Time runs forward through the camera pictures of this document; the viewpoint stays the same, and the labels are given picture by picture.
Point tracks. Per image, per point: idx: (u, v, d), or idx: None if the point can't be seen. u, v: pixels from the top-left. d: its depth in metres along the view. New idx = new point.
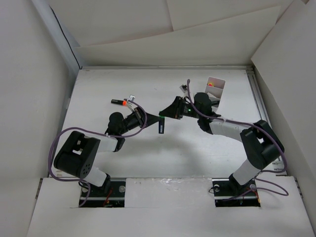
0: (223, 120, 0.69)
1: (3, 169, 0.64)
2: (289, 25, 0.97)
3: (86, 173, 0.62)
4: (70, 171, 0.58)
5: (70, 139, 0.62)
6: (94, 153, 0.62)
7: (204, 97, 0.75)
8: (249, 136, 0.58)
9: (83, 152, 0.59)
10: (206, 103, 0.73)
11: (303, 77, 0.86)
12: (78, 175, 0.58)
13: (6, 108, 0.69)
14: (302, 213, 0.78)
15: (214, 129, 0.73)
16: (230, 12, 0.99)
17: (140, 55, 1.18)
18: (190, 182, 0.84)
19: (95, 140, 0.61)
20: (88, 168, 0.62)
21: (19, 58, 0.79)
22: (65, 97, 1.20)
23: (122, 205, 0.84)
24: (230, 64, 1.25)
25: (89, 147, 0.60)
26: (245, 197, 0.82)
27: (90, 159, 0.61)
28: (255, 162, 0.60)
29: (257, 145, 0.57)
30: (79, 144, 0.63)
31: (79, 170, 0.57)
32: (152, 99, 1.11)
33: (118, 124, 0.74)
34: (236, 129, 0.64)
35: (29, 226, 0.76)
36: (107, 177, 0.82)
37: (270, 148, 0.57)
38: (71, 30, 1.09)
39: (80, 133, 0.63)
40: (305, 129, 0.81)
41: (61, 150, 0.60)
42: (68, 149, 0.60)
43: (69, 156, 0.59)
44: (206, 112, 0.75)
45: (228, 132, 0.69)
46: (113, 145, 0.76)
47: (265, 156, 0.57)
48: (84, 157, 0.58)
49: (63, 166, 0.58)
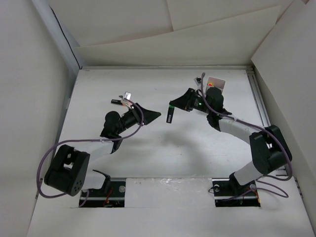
0: (233, 119, 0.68)
1: (3, 169, 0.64)
2: (289, 25, 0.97)
3: (78, 189, 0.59)
4: (60, 188, 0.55)
5: (59, 154, 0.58)
6: (84, 169, 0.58)
7: (217, 92, 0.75)
8: (258, 140, 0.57)
9: (72, 169, 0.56)
10: (218, 99, 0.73)
11: (303, 77, 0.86)
12: (68, 192, 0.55)
13: (6, 108, 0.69)
14: (302, 213, 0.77)
15: (222, 125, 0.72)
16: (230, 12, 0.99)
17: (140, 55, 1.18)
18: (190, 182, 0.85)
19: (84, 155, 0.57)
20: (80, 183, 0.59)
21: (20, 58, 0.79)
22: (65, 97, 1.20)
23: (122, 205, 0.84)
24: (230, 64, 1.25)
25: (77, 165, 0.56)
26: (245, 196, 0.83)
27: (81, 175, 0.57)
28: (258, 167, 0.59)
29: (265, 150, 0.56)
30: (70, 158, 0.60)
31: (69, 188, 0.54)
32: (152, 99, 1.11)
33: (114, 123, 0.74)
34: (246, 131, 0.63)
35: (29, 226, 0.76)
36: (107, 177, 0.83)
37: (278, 155, 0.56)
38: (71, 30, 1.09)
39: (70, 146, 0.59)
40: (305, 129, 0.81)
41: (51, 167, 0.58)
42: (58, 167, 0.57)
43: (59, 173, 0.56)
44: (217, 107, 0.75)
45: (235, 132, 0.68)
46: (109, 147, 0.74)
47: (271, 162, 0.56)
48: (73, 176, 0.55)
49: (53, 183, 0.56)
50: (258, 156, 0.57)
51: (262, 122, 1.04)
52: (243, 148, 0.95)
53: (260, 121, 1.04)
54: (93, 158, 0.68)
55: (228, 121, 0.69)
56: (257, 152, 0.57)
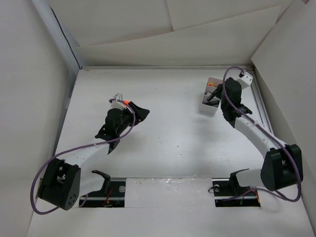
0: (254, 123, 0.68)
1: (3, 169, 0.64)
2: (289, 25, 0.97)
3: (73, 202, 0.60)
4: (55, 204, 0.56)
5: (49, 169, 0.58)
6: (77, 182, 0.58)
7: (236, 84, 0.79)
8: (275, 158, 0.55)
9: (65, 183, 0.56)
10: (234, 90, 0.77)
11: (303, 76, 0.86)
12: (62, 206, 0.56)
13: (6, 108, 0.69)
14: (302, 213, 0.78)
15: (240, 125, 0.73)
16: (230, 12, 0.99)
17: (140, 54, 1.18)
18: (190, 182, 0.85)
19: (75, 169, 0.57)
20: (74, 197, 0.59)
21: (20, 58, 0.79)
22: (65, 97, 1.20)
23: (122, 205, 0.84)
24: (230, 64, 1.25)
25: (69, 179, 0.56)
26: (245, 196, 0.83)
27: (74, 189, 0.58)
28: (265, 182, 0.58)
29: (278, 170, 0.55)
30: (62, 171, 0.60)
31: (63, 203, 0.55)
32: (152, 99, 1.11)
33: (116, 118, 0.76)
34: (264, 142, 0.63)
35: (29, 226, 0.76)
36: (107, 177, 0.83)
37: (290, 177, 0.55)
38: (71, 30, 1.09)
39: (60, 160, 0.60)
40: (305, 129, 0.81)
41: (43, 183, 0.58)
42: (50, 181, 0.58)
43: (51, 188, 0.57)
44: (233, 99, 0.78)
45: (251, 136, 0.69)
46: (105, 149, 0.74)
47: (282, 183, 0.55)
48: (65, 191, 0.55)
49: (47, 198, 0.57)
50: (271, 175, 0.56)
51: (262, 122, 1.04)
52: (243, 148, 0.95)
53: (260, 121, 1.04)
54: (89, 164, 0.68)
55: (247, 122, 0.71)
56: (271, 170, 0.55)
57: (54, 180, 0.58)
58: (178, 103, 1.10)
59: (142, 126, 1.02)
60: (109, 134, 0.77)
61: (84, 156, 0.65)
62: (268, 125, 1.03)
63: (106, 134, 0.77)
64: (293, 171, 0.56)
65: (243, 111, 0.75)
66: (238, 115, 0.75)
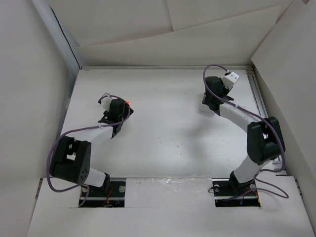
0: (234, 106, 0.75)
1: (3, 169, 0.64)
2: (289, 24, 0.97)
3: (84, 178, 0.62)
4: (68, 179, 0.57)
5: (60, 145, 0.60)
6: (88, 157, 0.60)
7: (215, 77, 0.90)
8: (255, 129, 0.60)
9: (77, 158, 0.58)
10: (214, 82, 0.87)
11: (302, 76, 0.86)
12: (76, 181, 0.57)
13: (6, 107, 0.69)
14: (302, 213, 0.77)
15: (222, 110, 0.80)
16: (230, 12, 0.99)
17: (140, 54, 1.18)
18: (190, 182, 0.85)
19: (86, 144, 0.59)
20: (85, 173, 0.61)
21: (20, 58, 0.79)
22: (65, 97, 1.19)
23: (122, 205, 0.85)
24: (230, 64, 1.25)
25: (81, 153, 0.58)
26: (245, 197, 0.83)
27: (85, 163, 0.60)
28: (253, 157, 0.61)
29: (260, 139, 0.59)
30: (71, 148, 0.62)
31: (77, 176, 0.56)
32: (152, 99, 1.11)
33: (119, 106, 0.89)
34: (246, 119, 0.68)
35: (29, 226, 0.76)
36: (107, 177, 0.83)
37: (274, 146, 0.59)
38: (71, 30, 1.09)
39: (70, 137, 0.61)
40: (305, 129, 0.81)
41: (54, 160, 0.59)
42: (61, 158, 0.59)
43: (63, 165, 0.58)
44: (215, 91, 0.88)
45: (235, 119, 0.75)
46: (109, 133, 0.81)
47: (266, 152, 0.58)
48: (78, 165, 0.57)
49: (59, 175, 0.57)
50: (255, 146, 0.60)
51: None
52: (243, 148, 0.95)
53: None
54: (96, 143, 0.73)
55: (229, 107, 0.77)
56: (254, 141, 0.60)
57: (64, 158, 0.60)
58: (178, 102, 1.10)
59: (142, 126, 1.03)
60: (112, 120, 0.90)
61: (93, 136, 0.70)
62: None
63: (109, 120, 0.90)
64: (274, 140, 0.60)
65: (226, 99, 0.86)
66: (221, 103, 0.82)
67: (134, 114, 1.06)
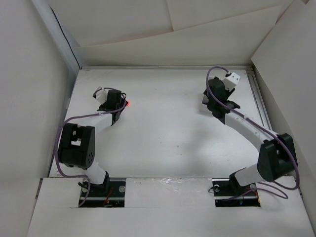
0: (243, 117, 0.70)
1: (3, 169, 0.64)
2: (289, 24, 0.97)
3: (90, 162, 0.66)
4: (76, 164, 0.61)
5: (65, 132, 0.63)
6: (93, 141, 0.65)
7: (218, 81, 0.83)
8: (268, 149, 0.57)
9: (83, 142, 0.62)
10: (218, 87, 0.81)
11: (302, 76, 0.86)
12: (83, 165, 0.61)
13: (6, 107, 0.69)
14: (302, 214, 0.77)
15: (229, 120, 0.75)
16: (230, 12, 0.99)
17: (139, 55, 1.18)
18: (190, 182, 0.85)
19: (90, 129, 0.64)
20: (91, 156, 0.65)
21: (20, 58, 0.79)
22: (65, 97, 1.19)
23: (122, 205, 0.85)
24: (230, 64, 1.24)
25: (86, 137, 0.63)
26: (245, 196, 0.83)
27: (91, 147, 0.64)
28: (264, 174, 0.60)
29: (274, 160, 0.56)
30: (75, 135, 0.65)
31: (84, 159, 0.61)
32: (152, 99, 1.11)
33: (117, 94, 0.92)
34: (256, 135, 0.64)
35: (29, 226, 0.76)
36: (107, 177, 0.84)
37: (287, 165, 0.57)
38: (71, 30, 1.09)
39: (73, 124, 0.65)
40: (305, 129, 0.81)
41: (60, 146, 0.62)
42: (67, 144, 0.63)
43: (69, 150, 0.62)
44: (219, 96, 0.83)
45: (243, 131, 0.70)
46: (108, 120, 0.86)
47: (279, 172, 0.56)
48: (85, 148, 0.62)
49: (67, 160, 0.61)
50: (267, 165, 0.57)
51: (262, 122, 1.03)
52: (243, 148, 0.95)
53: (260, 121, 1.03)
54: (99, 129, 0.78)
55: (236, 117, 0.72)
56: (267, 161, 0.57)
57: (70, 144, 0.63)
58: (178, 102, 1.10)
59: (141, 126, 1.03)
60: (110, 108, 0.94)
61: (96, 120, 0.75)
62: (269, 124, 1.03)
63: (107, 109, 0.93)
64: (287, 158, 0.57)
65: (231, 106, 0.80)
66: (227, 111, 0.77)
67: (134, 114, 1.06)
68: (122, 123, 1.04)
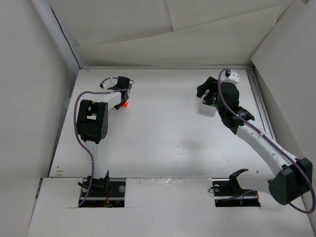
0: (259, 133, 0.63)
1: (3, 169, 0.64)
2: (289, 24, 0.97)
3: (104, 133, 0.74)
4: (93, 135, 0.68)
5: (82, 107, 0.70)
6: (106, 115, 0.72)
7: (233, 88, 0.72)
8: (288, 177, 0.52)
9: (98, 116, 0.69)
10: (232, 94, 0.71)
11: (301, 75, 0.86)
12: (99, 135, 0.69)
13: (6, 107, 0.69)
14: (302, 213, 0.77)
15: (242, 133, 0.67)
16: (230, 11, 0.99)
17: (139, 54, 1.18)
18: (190, 182, 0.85)
19: (104, 104, 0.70)
20: (104, 128, 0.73)
21: (20, 58, 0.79)
22: (65, 97, 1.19)
23: (122, 205, 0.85)
24: (230, 64, 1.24)
25: (101, 112, 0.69)
26: (245, 196, 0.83)
27: (104, 121, 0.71)
28: (276, 195, 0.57)
29: (291, 188, 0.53)
30: (91, 110, 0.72)
31: (100, 131, 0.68)
32: (151, 99, 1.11)
33: (126, 80, 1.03)
34: (274, 157, 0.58)
35: (29, 226, 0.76)
36: (107, 177, 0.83)
37: (301, 189, 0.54)
38: (71, 29, 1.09)
39: (89, 100, 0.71)
40: (304, 128, 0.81)
41: (78, 120, 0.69)
42: (85, 117, 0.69)
43: (86, 123, 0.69)
44: (231, 104, 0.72)
45: (256, 147, 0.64)
46: (118, 98, 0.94)
47: (292, 197, 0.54)
48: (100, 121, 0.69)
49: (84, 131, 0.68)
50: (282, 190, 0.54)
51: (262, 122, 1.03)
52: (243, 148, 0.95)
53: (260, 120, 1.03)
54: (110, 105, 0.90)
55: (251, 131, 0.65)
56: (282, 186, 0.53)
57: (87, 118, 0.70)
58: (178, 102, 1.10)
59: (142, 125, 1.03)
60: (119, 88, 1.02)
61: (107, 98, 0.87)
62: (269, 124, 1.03)
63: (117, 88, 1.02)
64: (302, 183, 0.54)
65: (244, 116, 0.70)
66: (239, 122, 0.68)
67: (134, 114, 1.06)
68: (121, 123, 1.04)
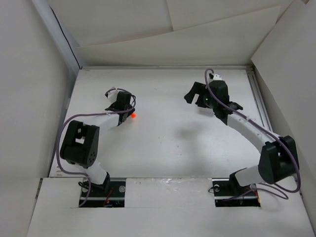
0: (245, 118, 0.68)
1: (3, 169, 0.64)
2: (289, 24, 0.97)
3: (93, 161, 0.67)
4: (78, 161, 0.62)
5: (70, 130, 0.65)
6: (96, 140, 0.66)
7: (221, 83, 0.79)
8: (271, 151, 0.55)
9: (87, 139, 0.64)
10: (220, 88, 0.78)
11: (301, 76, 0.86)
12: (85, 163, 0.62)
13: (6, 107, 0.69)
14: (302, 213, 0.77)
15: (231, 121, 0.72)
16: (230, 11, 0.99)
17: (139, 54, 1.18)
18: (190, 182, 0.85)
19: (94, 128, 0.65)
20: (94, 155, 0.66)
21: (20, 58, 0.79)
22: (65, 97, 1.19)
23: (122, 205, 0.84)
24: (230, 64, 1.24)
25: (90, 136, 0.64)
26: (245, 196, 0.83)
27: (94, 146, 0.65)
28: (265, 176, 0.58)
29: (276, 164, 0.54)
30: (80, 132, 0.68)
31: (86, 157, 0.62)
32: (151, 99, 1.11)
33: (127, 97, 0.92)
34: (259, 137, 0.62)
35: (29, 227, 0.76)
36: (107, 177, 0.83)
37: (287, 168, 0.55)
38: (71, 29, 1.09)
39: (79, 121, 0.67)
40: (304, 129, 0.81)
41: (65, 143, 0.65)
42: (71, 140, 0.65)
43: (73, 147, 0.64)
44: (221, 98, 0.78)
45: (244, 133, 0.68)
46: (115, 120, 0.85)
47: (279, 176, 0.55)
48: (87, 146, 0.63)
49: (69, 156, 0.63)
50: (268, 167, 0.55)
51: (262, 122, 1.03)
52: (243, 148, 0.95)
53: (260, 120, 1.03)
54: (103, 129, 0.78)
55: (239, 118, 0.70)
56: (267, 163, 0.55)
57: (74, 141, 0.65)
58: (178, 103, 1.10)
59: (142, 126, 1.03)
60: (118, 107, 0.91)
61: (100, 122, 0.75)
62: (269, 125, 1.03)
63: (115, 109, 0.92)
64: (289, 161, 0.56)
65: (234, 107, 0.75)
66: (229, 112, 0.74)
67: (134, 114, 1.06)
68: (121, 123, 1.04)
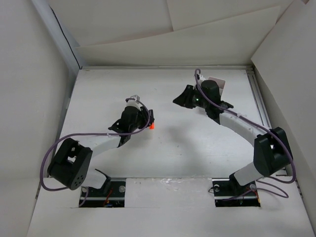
0: (236, 115, 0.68)
1: (3, 169, 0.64)
2: (289, 24, 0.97)
3: (78, 183, 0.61)
4: (62, 181, 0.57)
5: (63, 146, 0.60)
6: (86, 164, 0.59)
7: (212, 83, 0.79)
8: (263, 142, 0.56)
9: (76, 162, 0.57)
10: (212, 88, 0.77)
11: (301, 76, 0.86)
12: (69, 185, 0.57)
13: (6, 107, 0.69)
14: (302, 213, 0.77)
15: (223, 119, 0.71)
16: (230, 12, 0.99)
17: (139, 54, 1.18)
18: (190, 182, 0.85)
19: (87, 151, 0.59)
20: (81, 178, 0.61)
21: (20, 58, 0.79)
22: (65, 97, 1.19)
23: (122, 204, 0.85)
24: (230, 64, 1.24)
25: (79, 159, 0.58)
26: (245, 196, 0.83)
27: (83, 170, 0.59)
28: (260, 169, 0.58)
29: (269, 156, 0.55)
30: (74, 151, 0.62)
31: (72, 180, 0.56)
32: (151, 99, 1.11)
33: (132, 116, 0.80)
34: (251, 131, 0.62)
35: (29, 226, 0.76)
36: (107, 178, 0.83)
37: (282, 158, 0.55)
38: (71, 29, 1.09)
39: (75, 140, 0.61)
40: (304, 129, 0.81)
41: (54, 159, 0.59)
42: (61, 159, 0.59)
43: (61, 166, 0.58)
44: (213, 98, 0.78)
45: (237, 129, 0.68)
46: (116, 141, 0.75)
47: (274, 168, 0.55)
48: (75, 170, 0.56)
49: (56, 176, 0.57)
50: (262, 160, 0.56)
51: (262, 122, 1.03)
52: (243, 148, 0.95)
53: (260, 120, 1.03)
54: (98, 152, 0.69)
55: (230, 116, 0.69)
56: (261, 155, 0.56)
57: (64, 160, 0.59)
58: None
59: None
60: (122, 127, 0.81)
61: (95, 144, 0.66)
62: (269, 124, 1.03)
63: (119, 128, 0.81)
64: (282, 153, 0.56)
65: (224, 106, 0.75)
66: (220, 112, 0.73)
67: None
68: None
